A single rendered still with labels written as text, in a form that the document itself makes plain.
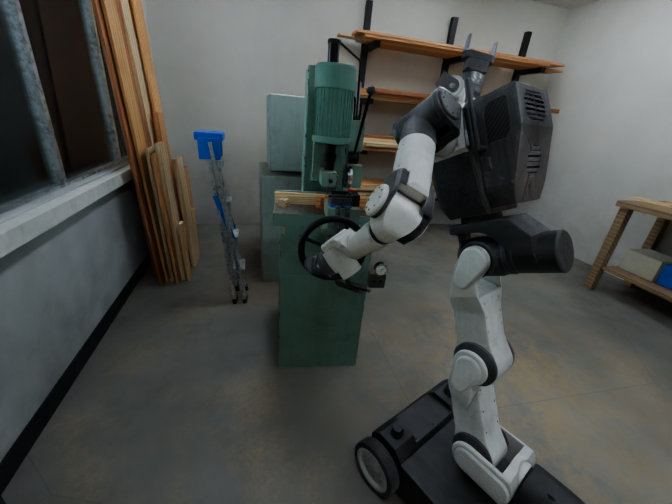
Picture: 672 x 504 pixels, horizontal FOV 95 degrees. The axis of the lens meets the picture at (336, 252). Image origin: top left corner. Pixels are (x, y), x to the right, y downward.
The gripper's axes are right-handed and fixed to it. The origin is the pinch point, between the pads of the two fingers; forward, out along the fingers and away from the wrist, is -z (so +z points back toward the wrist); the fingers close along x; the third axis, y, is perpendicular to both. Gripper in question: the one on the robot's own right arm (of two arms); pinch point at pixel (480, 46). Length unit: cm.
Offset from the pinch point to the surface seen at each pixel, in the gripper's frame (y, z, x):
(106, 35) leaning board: 84, 5, 182
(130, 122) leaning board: 95, 48, 170
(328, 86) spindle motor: 11, 25, 54
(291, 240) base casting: 19, 91, 56
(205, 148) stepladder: 72, 55, 116
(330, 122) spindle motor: 15, 37, 50
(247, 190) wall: 256, 75, 120
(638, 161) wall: 159, -37, -262
